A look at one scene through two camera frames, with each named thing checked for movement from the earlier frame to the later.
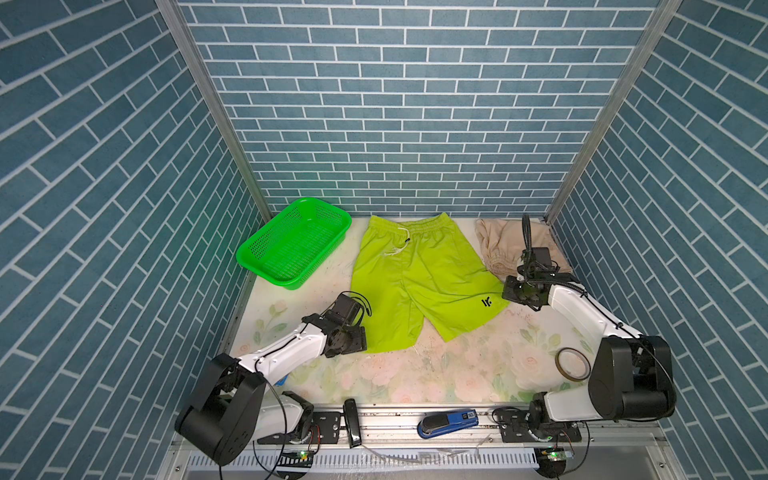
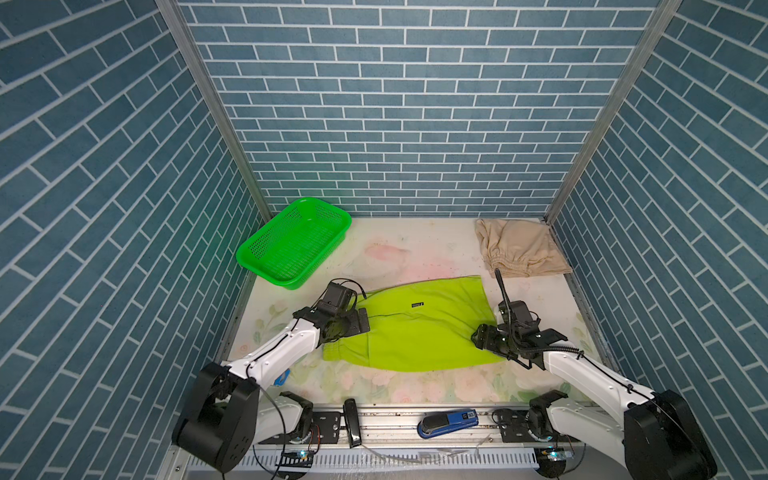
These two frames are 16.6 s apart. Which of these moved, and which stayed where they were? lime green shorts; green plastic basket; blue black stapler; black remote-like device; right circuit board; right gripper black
Moved: lime green shorts; right gripper black
Stayed: blue black stapler; right circuit board; green plastic basket; black remote-like device
